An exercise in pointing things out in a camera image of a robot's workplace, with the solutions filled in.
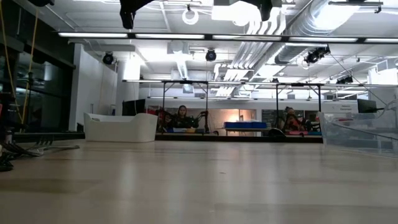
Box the black fork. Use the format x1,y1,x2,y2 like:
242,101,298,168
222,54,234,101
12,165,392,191
30,135,81,151

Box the black aluminium table frame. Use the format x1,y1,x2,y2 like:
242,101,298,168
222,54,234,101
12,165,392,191
14,131,324,144

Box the black cable bundle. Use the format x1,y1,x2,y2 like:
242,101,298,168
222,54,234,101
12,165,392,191
0,139,45,172

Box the blue storage bins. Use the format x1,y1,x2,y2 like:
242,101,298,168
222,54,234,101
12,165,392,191
223,121,268,129

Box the black computer monitor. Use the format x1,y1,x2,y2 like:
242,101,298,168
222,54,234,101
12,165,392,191
356,98,377,114
121,98,146,117

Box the yellow extension cable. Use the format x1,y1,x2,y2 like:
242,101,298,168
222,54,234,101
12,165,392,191
0,0,40,125

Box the white plastic bin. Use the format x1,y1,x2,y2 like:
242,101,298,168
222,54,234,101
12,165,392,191
83,112,159,144

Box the white ring fixture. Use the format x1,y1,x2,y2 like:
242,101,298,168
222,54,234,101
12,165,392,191
182,8,200,26

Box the person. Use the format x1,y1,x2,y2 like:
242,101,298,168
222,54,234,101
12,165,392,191
281,106,307,131
170,105,200,129

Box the clear plastic container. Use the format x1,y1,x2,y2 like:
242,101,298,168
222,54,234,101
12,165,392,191
317,105,398,159

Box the silver ventilation duct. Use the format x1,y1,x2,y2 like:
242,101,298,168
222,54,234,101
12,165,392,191
273,0,364,65

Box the long LED light bar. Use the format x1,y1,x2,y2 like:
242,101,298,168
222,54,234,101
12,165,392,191
57,30,398,45

